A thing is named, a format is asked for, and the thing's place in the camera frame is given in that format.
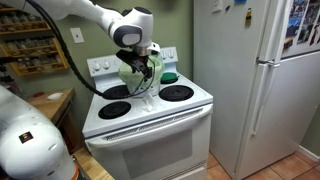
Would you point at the white electric stove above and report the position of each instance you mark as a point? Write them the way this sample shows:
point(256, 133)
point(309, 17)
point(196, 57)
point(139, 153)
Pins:
point(171, 142)

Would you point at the yellow fridge magnet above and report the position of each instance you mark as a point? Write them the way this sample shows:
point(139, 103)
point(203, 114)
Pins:
point(248, 18)

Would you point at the white light switch plate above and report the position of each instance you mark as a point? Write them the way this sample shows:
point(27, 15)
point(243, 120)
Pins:
point(77, 35)

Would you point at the wooden spice rack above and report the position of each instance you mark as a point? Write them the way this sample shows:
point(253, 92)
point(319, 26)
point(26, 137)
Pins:
point(29, 41)

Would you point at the small white dish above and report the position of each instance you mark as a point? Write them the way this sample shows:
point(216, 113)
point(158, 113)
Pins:
point(55, 96)

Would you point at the wooden side table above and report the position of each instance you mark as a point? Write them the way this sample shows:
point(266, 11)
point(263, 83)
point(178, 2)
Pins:
point(55, 110)

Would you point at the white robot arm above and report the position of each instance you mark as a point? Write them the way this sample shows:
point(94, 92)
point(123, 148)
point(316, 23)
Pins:
point(31, 146)

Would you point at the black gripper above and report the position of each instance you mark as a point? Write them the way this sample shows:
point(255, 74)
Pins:
point(137, 63)

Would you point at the crumpled white plastic bag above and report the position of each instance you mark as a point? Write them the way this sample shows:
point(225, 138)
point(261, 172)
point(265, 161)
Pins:
point(148, 101)

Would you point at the white refrigerator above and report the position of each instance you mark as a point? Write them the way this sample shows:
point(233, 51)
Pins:
point(264, 79)

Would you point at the white bin with green lid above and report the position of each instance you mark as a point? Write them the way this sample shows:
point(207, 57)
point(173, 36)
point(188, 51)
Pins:
point(135, 82)

